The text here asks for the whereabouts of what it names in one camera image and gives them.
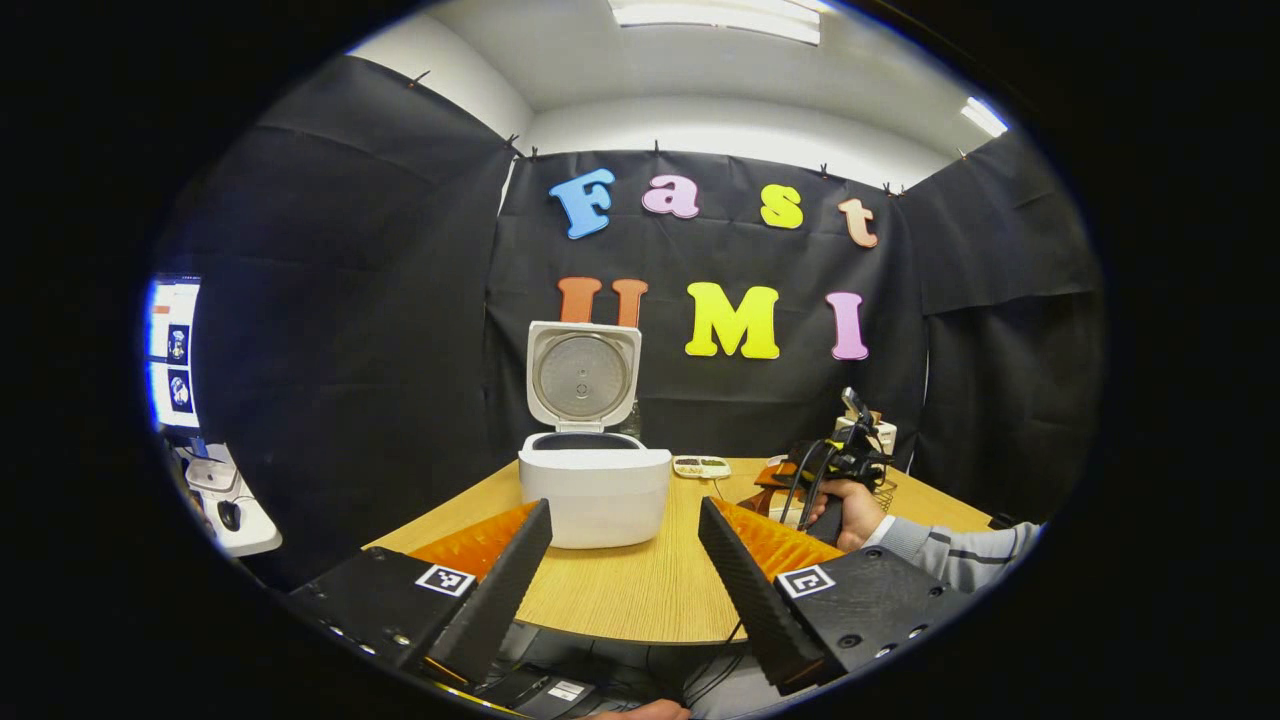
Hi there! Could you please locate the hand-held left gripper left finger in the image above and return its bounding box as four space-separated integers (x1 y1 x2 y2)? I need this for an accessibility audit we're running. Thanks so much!
285 500 554 691

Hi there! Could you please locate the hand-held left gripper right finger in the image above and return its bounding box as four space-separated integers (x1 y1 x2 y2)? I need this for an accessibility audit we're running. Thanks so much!
697 497 971 698

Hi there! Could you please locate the white rice box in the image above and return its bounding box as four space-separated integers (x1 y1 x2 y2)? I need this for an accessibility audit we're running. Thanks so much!
766 488 813 529

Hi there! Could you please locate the white rice cooker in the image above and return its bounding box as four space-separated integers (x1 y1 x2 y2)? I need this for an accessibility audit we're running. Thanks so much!
518 320 673 549

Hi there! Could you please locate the white toaster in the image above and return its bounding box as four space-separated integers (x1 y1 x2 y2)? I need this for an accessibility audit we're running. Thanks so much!
838 410 899 471

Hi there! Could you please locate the white side desk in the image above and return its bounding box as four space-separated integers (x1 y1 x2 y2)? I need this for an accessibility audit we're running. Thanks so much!
175 445 283 558

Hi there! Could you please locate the black backdrop cloth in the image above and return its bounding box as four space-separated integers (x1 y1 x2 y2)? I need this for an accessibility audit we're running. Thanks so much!
150 55 1106 591

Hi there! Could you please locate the small ceiling light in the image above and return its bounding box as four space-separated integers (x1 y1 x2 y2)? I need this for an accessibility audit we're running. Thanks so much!
962 97 1009 138

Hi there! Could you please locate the computer monitor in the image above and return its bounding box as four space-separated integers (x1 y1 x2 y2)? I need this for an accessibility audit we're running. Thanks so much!
148 278 203 431

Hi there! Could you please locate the long ceiling light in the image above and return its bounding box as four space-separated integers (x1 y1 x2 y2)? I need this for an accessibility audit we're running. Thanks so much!
608 0 823 46

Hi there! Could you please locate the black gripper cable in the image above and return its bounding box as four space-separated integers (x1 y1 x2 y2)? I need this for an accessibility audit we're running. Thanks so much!
685 440 836 706

